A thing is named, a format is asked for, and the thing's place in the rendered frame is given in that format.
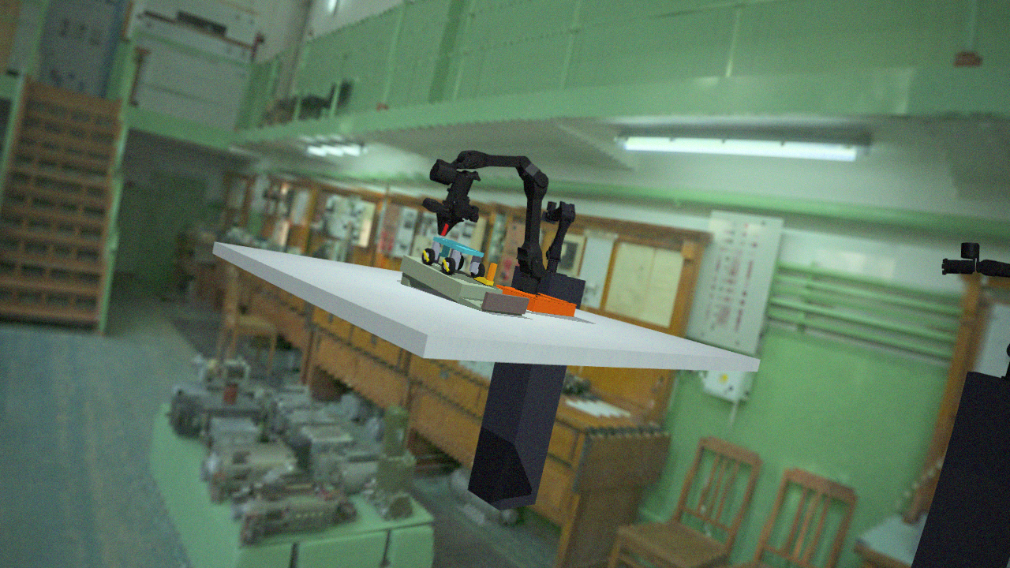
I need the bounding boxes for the pale green ramp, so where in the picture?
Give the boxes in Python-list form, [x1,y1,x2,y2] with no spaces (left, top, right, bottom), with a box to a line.
[400,255,529,316]

